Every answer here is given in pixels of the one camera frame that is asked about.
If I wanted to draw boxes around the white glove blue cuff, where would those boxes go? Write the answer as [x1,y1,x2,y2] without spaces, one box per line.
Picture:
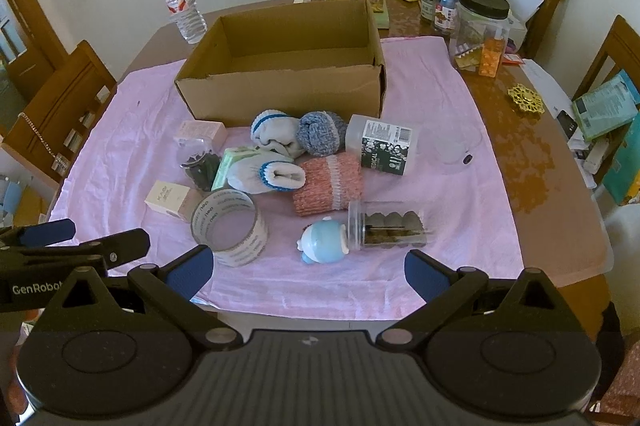
[227,152,306,194]

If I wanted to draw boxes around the small dark-lid jar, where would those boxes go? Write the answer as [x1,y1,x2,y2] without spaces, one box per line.
[420,0,435,22]

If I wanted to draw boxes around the blue white toy figure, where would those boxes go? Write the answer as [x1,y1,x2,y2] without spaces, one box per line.
[297,217,349,265]

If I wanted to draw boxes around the green C&S tissue pack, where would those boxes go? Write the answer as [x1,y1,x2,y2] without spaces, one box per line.
[212,146,260,190]

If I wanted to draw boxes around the pink small carton box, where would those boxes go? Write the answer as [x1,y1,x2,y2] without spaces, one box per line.
[174,120,228,150]

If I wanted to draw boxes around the clear jar black clips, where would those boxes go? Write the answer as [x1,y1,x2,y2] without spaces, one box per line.
[177,138,220,192]

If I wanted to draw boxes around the teal package on chair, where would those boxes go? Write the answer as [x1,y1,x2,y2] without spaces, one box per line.
[572,70,639,141]

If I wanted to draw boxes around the clear plastic square bowl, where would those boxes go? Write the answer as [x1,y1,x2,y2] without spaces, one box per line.
[423,119,483,172]

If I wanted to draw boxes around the wooden chair right near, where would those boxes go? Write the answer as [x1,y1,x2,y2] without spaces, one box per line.
[572,16,639,192]

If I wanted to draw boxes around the orange pill blister pack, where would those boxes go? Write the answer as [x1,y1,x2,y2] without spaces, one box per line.
[477,30,508,78]

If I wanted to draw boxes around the medical cotton swab box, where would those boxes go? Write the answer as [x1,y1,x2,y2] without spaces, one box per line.
[345,114,419,176]

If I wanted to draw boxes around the gold ornate coaster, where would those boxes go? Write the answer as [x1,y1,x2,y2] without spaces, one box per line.
[506,84,546,114]

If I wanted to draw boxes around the clear water bottle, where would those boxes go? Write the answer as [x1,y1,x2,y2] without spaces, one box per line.
[164,0,208,45]

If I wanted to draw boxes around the clear jar brown contents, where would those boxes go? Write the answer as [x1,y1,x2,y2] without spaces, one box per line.
[346,200,432,251]

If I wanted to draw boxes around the red label jar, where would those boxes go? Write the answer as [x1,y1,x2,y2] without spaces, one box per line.
[434,0,457,34]

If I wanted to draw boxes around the large jar black lid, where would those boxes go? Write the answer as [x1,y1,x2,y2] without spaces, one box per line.
[449,0,510,75]

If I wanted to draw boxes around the grey blue sock roll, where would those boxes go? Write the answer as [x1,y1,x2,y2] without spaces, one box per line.
[296,111,347,157]

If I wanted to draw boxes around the pink knitted sock roll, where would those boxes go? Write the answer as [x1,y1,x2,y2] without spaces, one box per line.
[293,152,363,217]

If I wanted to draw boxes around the white blue-striped sock roll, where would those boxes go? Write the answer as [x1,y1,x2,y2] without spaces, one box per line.
[250,109,305,159]

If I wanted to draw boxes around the pink table cloth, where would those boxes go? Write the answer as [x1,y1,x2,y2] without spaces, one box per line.
[52,38,523,321]

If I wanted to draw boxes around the open cardboard box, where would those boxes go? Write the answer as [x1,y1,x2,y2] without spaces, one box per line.
[175,0,386,127]

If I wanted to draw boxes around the clear packing tape roll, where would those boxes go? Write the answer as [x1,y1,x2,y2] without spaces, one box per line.
[191,188,268,268]

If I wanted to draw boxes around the white KASI glue box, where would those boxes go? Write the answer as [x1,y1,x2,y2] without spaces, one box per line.
[144,180,203,221]

